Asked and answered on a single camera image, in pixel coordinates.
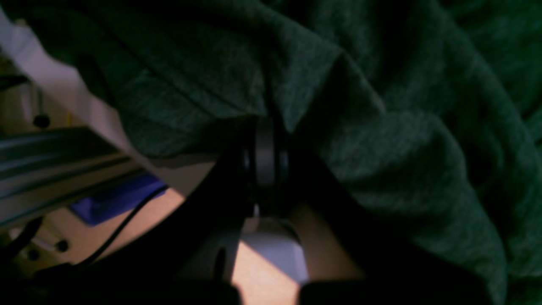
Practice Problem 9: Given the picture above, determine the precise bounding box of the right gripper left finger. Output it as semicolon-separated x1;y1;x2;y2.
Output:
1;119;256;305

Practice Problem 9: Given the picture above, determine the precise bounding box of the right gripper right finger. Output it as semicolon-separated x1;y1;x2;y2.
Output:
255;119;492;305

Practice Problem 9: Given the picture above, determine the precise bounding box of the dark green t-shirt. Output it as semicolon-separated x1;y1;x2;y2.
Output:
1;0;541;305

